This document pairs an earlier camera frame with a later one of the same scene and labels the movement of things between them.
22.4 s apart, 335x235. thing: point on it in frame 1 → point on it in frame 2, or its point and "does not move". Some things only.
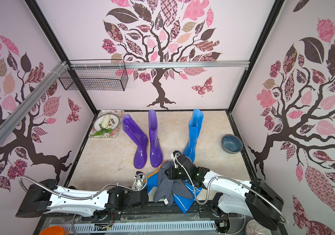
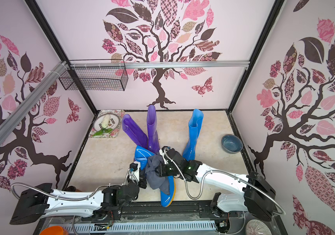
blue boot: [184, 203] → [141, 153]
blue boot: [194, 124] does not move
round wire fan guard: [254, 227] does not move
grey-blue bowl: [231, 144] does not move
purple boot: [155, 149] does not move
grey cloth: [166, 187] → [155, 180]
